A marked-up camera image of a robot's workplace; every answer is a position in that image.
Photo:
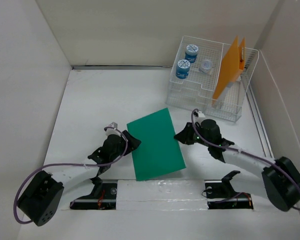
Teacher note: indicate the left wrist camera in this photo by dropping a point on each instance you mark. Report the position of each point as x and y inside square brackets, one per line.
[111, 129]

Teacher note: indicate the small clear tape roll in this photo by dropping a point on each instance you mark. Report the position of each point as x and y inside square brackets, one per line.
[206, 66]

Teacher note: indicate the green notebook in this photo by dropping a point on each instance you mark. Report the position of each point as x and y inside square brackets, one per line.
[159, 153]

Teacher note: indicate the blue tape roll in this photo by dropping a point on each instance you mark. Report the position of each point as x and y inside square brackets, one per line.
[191, 52]
[182, 69]

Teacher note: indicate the orange notebook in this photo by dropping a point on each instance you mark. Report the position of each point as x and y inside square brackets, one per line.
[232, 65]

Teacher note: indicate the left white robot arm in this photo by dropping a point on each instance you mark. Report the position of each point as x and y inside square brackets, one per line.
[42, 193]

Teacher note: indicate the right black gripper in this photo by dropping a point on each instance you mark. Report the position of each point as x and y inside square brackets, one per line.
[184, 136]

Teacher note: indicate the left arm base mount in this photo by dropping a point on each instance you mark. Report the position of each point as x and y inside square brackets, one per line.
[102, 197]

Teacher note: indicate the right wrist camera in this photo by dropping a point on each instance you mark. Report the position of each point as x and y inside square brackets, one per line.
[198, 114]

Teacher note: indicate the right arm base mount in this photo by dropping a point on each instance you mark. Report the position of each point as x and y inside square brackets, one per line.
[221, 195]

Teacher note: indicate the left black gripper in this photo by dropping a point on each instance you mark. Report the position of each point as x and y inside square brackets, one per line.
[132, 143]

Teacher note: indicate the white wire rack organizer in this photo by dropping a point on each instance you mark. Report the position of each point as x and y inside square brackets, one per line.
[196, 91]

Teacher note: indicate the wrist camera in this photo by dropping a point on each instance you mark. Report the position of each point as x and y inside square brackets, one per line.
[198, 114]
[111, 129]

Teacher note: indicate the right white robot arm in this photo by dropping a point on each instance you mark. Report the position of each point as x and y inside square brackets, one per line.
[277, 180]

